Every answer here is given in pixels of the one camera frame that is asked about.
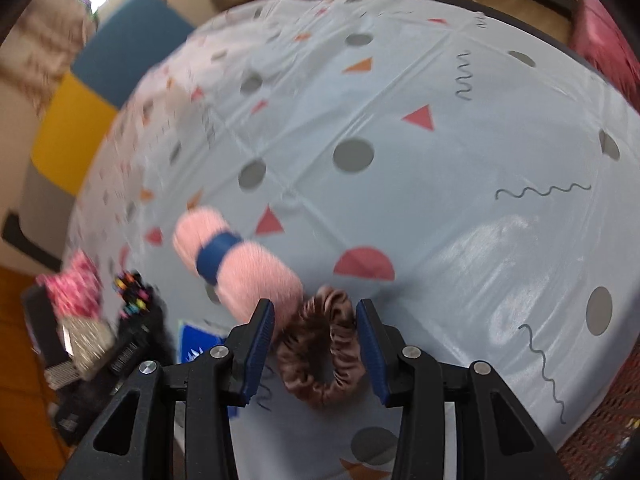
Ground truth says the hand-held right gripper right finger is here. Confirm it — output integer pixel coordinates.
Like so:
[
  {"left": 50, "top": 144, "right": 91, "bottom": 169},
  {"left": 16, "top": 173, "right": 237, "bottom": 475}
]
[{"left": 355, "top": 298, "right": 571, "bottom": 480}]

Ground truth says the black object with coloured dots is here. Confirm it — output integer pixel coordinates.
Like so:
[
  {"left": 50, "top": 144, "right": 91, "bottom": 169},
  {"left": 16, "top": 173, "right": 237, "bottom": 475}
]
[{"left": 112, "top": 269, "right": 153, "bottom": 323}]

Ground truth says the brown striped scrunchie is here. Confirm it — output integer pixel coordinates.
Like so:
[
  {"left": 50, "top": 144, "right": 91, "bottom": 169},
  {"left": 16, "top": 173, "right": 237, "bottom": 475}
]
[{"left": 276, "top": 285, "right": 363, "bottom": 407}]

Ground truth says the wooden wardrobe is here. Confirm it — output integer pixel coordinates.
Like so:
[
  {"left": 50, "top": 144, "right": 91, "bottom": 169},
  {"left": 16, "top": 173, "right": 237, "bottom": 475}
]
[{"left": 0, "top": 265, "right": 76, "bottom": 480}]

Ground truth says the pink yarn skein blue band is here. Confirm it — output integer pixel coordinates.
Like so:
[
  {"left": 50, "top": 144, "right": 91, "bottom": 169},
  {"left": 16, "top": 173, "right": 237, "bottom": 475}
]
[{"left": 172, "top": 206, "right": 305, "bottom": 331}]

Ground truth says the beige printed curtain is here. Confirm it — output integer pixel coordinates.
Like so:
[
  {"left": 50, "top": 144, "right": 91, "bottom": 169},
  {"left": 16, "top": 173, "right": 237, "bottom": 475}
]
[{"left": 0, "top": 0, "right": 96, "bottom": 126}]

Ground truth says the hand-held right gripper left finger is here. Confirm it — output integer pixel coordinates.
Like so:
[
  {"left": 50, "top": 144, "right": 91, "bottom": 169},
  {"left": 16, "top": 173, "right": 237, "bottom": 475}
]
[{"left": 57, "top": 298, "right": 277, "bottom": 480}]

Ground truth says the white patterned tablecloth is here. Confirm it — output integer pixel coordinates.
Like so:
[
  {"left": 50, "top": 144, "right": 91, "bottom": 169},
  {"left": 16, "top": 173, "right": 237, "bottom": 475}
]
[{"left": 62, "top": 0, "right": 623, "bottom": 480}]

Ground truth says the grey yellow blue sofa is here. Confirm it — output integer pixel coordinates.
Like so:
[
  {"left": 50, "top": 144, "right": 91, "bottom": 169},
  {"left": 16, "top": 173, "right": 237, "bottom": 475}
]
[{"left": 20, "top": 0, "right": 198, "bottom": 211}]

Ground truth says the red mesh seat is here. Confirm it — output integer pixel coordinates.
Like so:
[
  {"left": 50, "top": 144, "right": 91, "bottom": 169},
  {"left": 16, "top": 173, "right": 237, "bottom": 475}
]
[{"left": 555, "top": 375, "right": 640, "bottom": 480}]

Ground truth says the blue card white print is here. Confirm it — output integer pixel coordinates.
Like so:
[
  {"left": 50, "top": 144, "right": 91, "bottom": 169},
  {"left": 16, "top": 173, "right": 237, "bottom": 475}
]
[{"left": 177, "top": 321, "right": 241, "bottom": 418}]

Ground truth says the pink spotted plush toy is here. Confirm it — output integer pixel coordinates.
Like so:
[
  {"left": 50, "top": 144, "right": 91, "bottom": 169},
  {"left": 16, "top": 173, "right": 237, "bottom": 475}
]
[{"left": 37, "top": 250, "right": 105, "bottom": 321}]

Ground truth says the pink blanket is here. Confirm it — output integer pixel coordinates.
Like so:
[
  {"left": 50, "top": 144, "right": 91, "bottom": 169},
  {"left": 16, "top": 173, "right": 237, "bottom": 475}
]
[{"left": 570, "top": 0, "right": 640, "bottom": 106}]

